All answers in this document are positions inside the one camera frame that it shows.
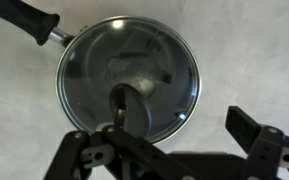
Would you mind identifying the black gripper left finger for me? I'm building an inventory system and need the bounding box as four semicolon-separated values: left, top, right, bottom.
43;104;192;180

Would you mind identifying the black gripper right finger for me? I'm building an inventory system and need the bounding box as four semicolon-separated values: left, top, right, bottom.
224;105;289;180

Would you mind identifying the glass lid with black knob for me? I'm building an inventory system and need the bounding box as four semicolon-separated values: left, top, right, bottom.
54;15;202;145

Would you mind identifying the black pot with handle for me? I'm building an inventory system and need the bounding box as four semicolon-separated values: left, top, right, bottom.
0;0;202;145

